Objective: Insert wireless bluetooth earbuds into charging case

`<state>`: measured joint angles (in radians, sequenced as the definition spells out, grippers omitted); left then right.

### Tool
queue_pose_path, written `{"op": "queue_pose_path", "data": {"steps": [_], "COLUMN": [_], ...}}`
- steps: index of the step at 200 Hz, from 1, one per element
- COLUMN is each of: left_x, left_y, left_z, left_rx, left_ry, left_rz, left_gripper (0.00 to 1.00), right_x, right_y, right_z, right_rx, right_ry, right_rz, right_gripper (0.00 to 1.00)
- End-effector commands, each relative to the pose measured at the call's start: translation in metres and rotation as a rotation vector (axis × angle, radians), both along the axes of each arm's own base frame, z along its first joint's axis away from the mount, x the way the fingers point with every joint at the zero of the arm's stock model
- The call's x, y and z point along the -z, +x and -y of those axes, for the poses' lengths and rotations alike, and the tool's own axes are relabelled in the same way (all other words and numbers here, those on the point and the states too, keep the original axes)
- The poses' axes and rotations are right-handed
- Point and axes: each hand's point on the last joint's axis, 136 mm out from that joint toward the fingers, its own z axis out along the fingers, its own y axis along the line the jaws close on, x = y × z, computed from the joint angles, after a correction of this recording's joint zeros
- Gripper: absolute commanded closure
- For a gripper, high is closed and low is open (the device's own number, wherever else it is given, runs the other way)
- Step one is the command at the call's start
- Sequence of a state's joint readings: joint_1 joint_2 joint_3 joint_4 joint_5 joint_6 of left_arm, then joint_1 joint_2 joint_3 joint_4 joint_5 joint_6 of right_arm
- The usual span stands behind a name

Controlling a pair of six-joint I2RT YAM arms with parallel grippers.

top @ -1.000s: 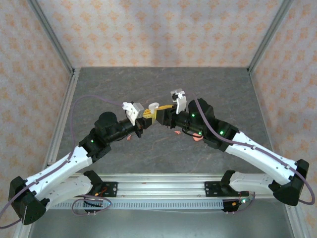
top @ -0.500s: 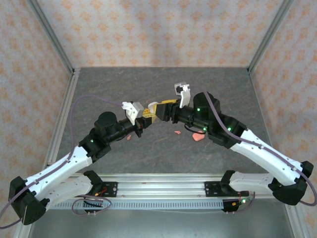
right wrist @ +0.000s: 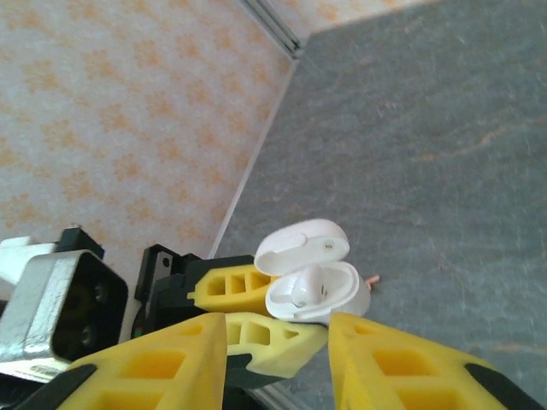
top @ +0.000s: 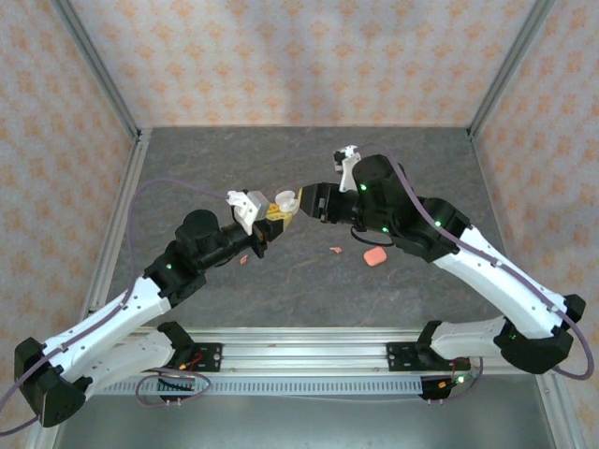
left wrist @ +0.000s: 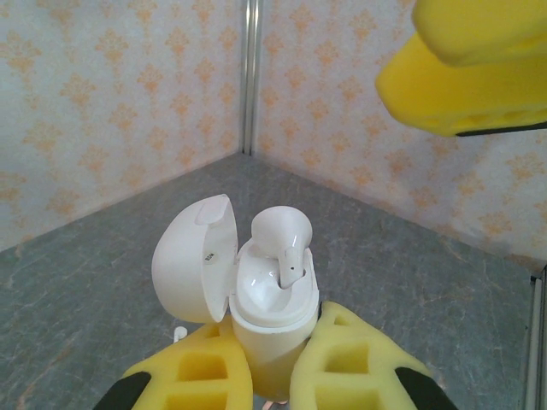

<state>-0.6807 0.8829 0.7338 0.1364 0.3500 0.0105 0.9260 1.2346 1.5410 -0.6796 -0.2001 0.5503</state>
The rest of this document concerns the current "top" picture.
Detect white rounded plastic object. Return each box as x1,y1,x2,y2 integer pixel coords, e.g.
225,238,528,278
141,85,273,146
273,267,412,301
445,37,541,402
274,188,301,212

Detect black cable loop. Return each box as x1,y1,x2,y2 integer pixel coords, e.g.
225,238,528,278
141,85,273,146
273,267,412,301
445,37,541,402
349,225,399,250

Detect perforated metal cable tray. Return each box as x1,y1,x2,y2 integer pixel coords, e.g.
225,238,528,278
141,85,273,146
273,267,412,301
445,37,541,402
100,373,425,398

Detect aluminium base beam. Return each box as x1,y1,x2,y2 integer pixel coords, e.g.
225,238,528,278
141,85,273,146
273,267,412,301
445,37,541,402
130,326,469,375

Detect red orange wires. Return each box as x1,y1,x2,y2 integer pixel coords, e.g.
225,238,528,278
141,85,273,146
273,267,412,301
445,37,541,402
175,354,208,373
439,356,483,390

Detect thin purple base cable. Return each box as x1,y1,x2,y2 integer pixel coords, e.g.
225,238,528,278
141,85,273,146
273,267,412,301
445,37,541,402
134,367,212,410
420,357,485,407

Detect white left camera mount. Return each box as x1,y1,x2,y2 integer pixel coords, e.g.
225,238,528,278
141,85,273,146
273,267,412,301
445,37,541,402
226,189,263,236

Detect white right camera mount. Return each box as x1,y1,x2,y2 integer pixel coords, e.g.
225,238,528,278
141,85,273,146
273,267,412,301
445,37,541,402
337,158,364,194

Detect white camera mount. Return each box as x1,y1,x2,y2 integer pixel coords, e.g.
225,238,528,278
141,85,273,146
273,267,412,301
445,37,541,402
337,158,364,194
226,189,263,236

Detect pink earbud charging case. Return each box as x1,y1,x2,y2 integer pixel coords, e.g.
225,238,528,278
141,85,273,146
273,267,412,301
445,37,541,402
362,246,388,268

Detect aluminium side rail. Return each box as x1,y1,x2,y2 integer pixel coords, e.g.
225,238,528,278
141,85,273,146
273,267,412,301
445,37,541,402
82,130,153,329
467,132,570,449

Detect aluminium frame post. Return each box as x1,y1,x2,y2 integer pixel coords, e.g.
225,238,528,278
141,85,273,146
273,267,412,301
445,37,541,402
49,0,144,140
465,0,558,140

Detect black mounting plate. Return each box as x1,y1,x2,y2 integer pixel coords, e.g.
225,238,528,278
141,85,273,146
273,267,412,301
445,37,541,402
386,342,425,374
184,342,224,374

